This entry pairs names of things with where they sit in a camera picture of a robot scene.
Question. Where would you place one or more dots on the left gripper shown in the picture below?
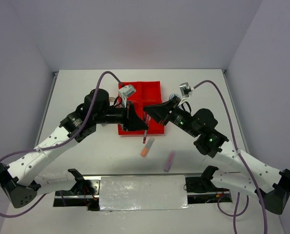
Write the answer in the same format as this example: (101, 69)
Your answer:
(130, 119)

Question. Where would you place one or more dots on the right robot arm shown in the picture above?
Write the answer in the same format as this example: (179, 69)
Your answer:
(268, 185)

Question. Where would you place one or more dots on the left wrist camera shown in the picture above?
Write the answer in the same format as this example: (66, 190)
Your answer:
(125, 92)

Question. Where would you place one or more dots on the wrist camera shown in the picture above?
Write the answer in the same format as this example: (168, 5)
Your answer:
(125, 92)
(186, 92)

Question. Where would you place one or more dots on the red pen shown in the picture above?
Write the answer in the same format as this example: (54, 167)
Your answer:
(147, 120)

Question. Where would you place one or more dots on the orange highlighter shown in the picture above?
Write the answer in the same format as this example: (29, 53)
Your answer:
(147, 147)

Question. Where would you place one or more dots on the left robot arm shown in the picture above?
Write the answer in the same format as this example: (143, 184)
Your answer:
(22, 180)

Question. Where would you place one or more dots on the purple highlighter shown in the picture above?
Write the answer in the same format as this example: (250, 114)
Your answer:
(169, 161)

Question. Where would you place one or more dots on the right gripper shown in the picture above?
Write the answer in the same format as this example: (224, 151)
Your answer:
(159, 111)

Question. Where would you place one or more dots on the silver foil sheet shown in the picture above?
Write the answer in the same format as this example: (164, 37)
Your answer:
(142, 193)

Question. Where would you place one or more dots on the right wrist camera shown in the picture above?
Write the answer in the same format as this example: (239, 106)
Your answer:
(186, 92)

